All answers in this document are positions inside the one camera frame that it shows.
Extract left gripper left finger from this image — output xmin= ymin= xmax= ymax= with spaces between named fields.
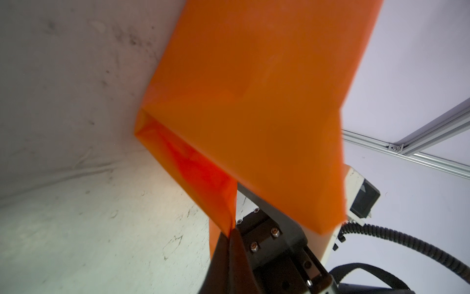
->
xmin=199 ymin=233 xmax=230 ymax=294

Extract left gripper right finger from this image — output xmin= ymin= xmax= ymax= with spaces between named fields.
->
xmin=229 ymin=229 xmax=261 ymax=294

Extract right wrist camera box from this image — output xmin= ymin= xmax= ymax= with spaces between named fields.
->
xmin=319 ymin=164 xmax=381 ymax=265

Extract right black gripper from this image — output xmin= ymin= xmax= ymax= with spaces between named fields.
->
xmin=236 ymin=184 xmax=339 ymax=294

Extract yellow orange wrapping paper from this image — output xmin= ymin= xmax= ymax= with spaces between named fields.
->
xmin=134 ymin=1 xmax=382 ymax=235

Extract aluminium wall frame rails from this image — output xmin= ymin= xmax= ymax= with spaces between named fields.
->
xmin=343 ymin=99 xmax=470 ymax=180

